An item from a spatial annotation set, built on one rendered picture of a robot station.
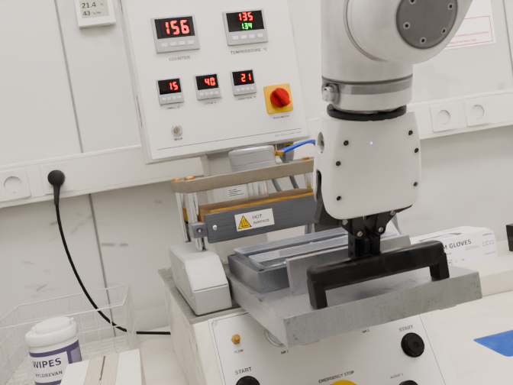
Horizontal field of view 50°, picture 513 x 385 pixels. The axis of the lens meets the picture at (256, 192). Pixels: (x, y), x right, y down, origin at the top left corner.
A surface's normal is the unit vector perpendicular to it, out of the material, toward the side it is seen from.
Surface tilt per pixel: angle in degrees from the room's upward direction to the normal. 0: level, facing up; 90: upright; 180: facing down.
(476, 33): 90
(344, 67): 103
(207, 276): 41
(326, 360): 65
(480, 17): 90
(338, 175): 108
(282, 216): 90
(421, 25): 113
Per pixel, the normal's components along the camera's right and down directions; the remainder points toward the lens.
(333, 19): -0.95, 0.18
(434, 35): 0.33, 0.49
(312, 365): 0.17, -0.41
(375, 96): -0.01, 0.38
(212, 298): 0.26, 0.01
